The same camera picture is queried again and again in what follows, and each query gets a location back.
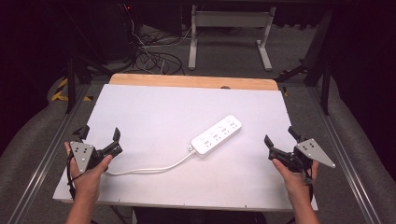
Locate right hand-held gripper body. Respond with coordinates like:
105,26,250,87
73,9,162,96
284,137,337,174

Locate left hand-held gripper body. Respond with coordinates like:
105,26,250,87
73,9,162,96
69,141,109,175

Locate white power strip cable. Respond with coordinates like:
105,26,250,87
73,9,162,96
104,150,196,177

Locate white power strip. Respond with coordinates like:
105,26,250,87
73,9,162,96
187,114,243,159

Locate person's left hand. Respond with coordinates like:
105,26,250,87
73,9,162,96
63,141,114,200

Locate person's right hand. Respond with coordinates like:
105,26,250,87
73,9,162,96
271,158,320,200

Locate yellow black hazard tape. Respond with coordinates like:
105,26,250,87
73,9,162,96
50,77,94,103

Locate black metal stand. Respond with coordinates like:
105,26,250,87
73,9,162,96
275,7,334,116
60,31,115,115

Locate white board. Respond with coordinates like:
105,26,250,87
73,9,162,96
51,83,319,213

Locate wooden table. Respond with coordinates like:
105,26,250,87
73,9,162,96
108,73,279,91

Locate person's dark clothing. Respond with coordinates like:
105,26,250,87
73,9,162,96
133,206,268,224

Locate black equipment box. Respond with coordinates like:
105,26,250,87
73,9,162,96
99,2,142,62

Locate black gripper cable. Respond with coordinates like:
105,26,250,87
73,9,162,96
302,167,315,203
65,153,86,201

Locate metal floor rail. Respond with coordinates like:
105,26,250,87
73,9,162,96
306,86,383,224
7,83,92,224

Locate tangle of floor cables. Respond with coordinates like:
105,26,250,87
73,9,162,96
123,3,200,76

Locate white metal desk frame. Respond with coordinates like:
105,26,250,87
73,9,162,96
188,4,277,72

